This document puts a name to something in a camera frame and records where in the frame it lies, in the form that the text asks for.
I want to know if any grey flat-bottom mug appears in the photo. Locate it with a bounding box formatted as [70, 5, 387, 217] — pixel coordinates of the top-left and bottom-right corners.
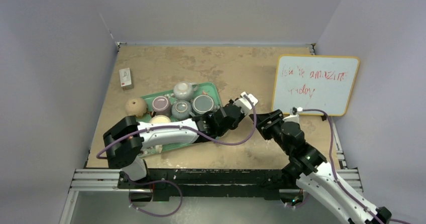
[192, 94, 216, 115]

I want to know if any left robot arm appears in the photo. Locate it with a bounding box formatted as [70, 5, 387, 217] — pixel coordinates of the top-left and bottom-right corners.
[96, 99, 254, 188]

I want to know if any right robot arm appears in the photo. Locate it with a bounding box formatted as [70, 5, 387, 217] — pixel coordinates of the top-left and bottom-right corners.
[250, 107, 392, 223]

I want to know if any grey-blue speckled round mug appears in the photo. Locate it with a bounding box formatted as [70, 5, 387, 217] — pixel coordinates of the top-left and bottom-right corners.
[171, 100, 192, 121]

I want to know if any white speckled round mug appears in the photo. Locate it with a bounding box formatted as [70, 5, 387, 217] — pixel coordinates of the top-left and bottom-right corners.
[173, 81, 198, 101]

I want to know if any beige round mug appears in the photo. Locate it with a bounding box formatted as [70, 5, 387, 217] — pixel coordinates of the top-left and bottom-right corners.
[125, 97, 148, 118]

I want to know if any yellow framed whiteboard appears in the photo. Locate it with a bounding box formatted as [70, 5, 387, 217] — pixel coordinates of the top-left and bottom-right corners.
[271, 55, 360, 117]

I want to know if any small white red box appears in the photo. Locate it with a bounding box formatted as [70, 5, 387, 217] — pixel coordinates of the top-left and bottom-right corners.
[119, 68, 134, 90]

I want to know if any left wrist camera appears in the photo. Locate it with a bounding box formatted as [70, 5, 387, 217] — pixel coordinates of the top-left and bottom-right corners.
[233, 91, 258, 115]

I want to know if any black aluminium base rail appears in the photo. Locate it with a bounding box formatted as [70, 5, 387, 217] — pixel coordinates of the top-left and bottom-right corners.
[68, 167, 363, 203]

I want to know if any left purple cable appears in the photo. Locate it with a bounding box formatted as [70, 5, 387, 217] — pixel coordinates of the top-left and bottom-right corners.
[96, 94, 258, 218]

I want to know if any purple cable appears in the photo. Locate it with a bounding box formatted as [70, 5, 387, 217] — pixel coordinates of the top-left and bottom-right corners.
[96, 94, 258, 218]
[284, 108, 413, 224]

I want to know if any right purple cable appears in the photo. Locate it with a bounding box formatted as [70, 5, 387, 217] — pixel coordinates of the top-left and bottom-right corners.
[284, 108, 413, 224]

